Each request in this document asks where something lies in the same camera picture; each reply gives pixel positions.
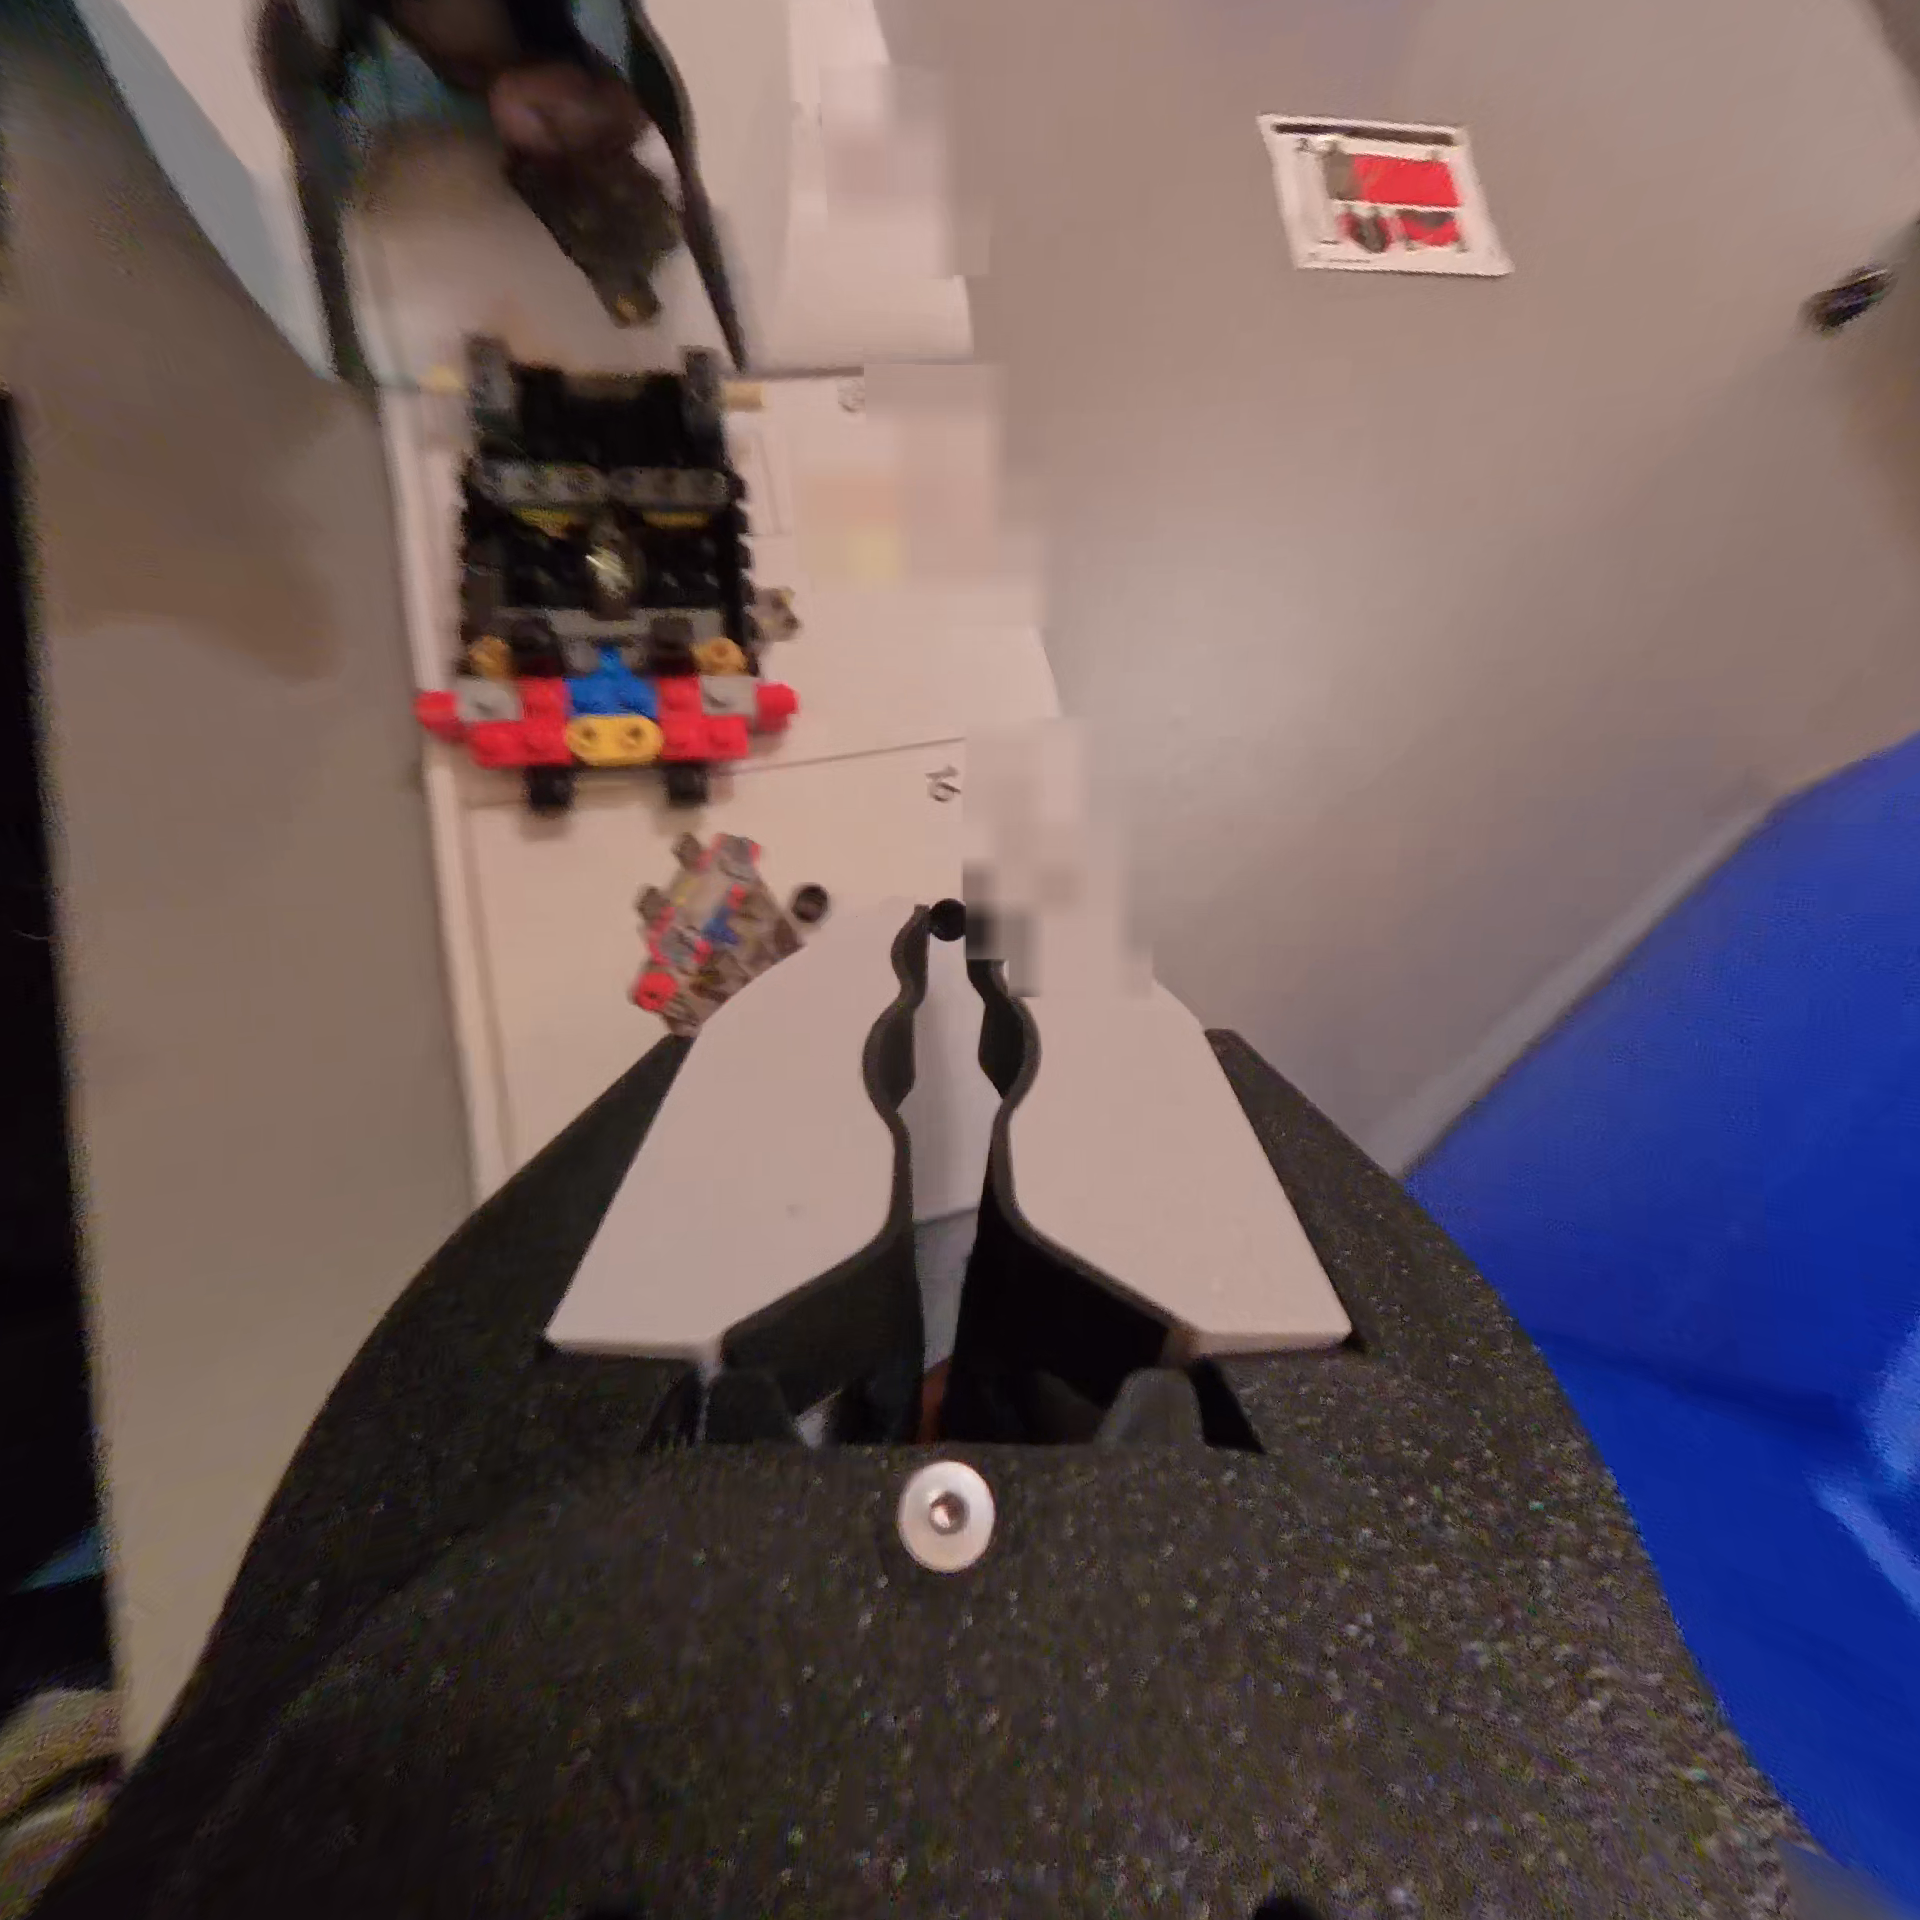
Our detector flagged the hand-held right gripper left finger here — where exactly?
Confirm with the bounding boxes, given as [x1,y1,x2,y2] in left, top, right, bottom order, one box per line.
[544,897,937,1369]

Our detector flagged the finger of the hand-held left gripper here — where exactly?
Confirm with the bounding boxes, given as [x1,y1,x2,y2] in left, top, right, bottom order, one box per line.
[76,0,374,383]
[630,0,879,371]

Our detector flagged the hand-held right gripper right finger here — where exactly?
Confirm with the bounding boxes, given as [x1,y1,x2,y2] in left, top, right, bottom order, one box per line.
[952,959,1356,1367]

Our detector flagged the black and red lego car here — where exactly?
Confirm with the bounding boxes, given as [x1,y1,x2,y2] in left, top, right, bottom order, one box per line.
[415,337,800,814]

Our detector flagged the white lego instruction booklet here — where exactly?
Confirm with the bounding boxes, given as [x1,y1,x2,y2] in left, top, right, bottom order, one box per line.
[353,134,1060,1217]

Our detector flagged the person's left hand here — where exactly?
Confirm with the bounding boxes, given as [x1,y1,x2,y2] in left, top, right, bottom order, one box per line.
[492,52,605,159]

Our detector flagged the large blue plastic bin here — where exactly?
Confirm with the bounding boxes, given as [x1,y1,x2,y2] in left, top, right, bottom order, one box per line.
[1408,735,1920,1920]

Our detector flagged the white card with red print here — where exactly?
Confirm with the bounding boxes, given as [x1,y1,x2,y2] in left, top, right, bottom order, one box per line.
[1258,111,1514,279]

